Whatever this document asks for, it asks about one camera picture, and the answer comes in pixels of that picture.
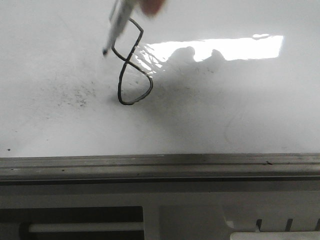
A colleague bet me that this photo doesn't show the white whiteboard marker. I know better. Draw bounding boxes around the white whiteboard marker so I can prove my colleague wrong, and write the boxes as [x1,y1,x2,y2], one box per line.
[102,0,138,56]

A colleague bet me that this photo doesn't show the red round magnet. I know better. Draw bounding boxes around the red round magnet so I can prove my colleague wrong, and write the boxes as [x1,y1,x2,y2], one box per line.
[139,0,166,16]

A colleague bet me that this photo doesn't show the grey aluminium whiteboard frame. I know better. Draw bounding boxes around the grey aluminium whiteboard frame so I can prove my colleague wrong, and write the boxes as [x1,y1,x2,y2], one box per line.
[0,153,320,184]

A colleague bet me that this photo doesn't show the white whiteboard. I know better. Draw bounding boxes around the white whiteboard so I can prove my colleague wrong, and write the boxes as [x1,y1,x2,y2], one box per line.
[0,0,320,157]

